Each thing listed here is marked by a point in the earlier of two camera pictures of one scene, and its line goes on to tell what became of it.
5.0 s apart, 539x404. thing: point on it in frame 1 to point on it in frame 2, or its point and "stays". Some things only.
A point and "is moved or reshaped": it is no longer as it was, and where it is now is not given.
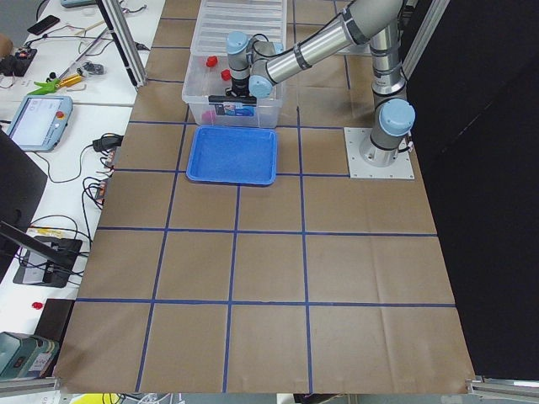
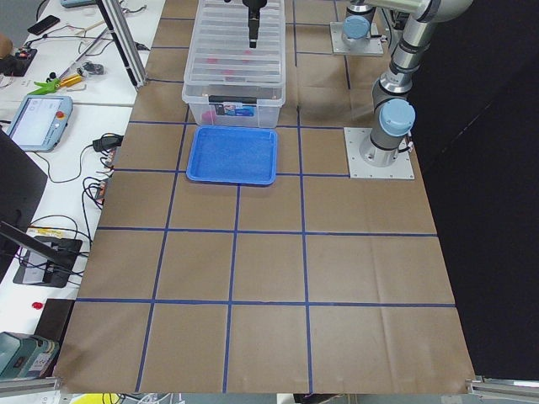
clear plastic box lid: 216,19 is moved or reshaped
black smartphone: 44,24 stays
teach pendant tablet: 39,122 stays
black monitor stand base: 48,262 stays
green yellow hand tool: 50,87 stays
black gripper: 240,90 to 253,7
